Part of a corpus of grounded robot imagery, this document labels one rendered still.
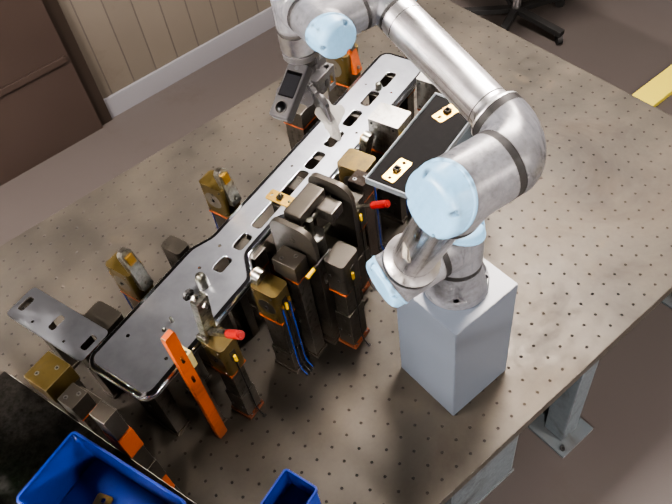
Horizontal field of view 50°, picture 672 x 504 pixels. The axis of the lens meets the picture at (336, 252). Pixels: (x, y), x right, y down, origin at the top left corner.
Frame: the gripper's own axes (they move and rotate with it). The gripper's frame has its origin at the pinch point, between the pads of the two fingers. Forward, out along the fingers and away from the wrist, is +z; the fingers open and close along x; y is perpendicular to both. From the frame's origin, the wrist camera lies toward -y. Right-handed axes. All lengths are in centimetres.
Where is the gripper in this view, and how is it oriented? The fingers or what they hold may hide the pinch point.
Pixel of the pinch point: (308, 132)
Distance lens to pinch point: 154.4
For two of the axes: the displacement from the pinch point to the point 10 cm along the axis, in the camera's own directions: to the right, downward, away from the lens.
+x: -8.3, -3.7, 4.1
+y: 5.5, -6.9, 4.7
